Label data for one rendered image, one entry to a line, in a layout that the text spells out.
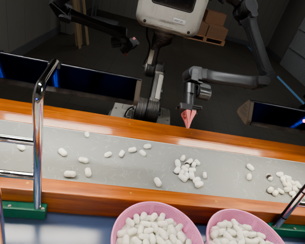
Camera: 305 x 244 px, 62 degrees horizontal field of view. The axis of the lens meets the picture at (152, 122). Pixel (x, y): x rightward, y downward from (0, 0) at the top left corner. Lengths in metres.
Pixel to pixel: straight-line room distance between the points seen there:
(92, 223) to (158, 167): 0.32
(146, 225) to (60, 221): 0.27
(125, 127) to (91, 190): 0.39
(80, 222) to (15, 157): 0.32
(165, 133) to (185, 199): 0.37
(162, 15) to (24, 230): 1.05
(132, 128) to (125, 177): 0.28
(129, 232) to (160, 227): 0.10
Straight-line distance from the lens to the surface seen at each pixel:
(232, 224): 0.96
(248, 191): 1.11
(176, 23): 1.34
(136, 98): 0.73
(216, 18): 7.36
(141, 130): 1.14
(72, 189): 0.84
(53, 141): 1.05
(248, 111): 0.86
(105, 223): 0.88
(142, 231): 0.81
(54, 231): 0.86
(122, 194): 0.85
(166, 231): 0.85
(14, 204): 0.88
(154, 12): 1.33
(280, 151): 1.43
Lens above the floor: 1.40
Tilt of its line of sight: 31 degrees down
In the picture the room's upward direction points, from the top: 16 degrees clockwise
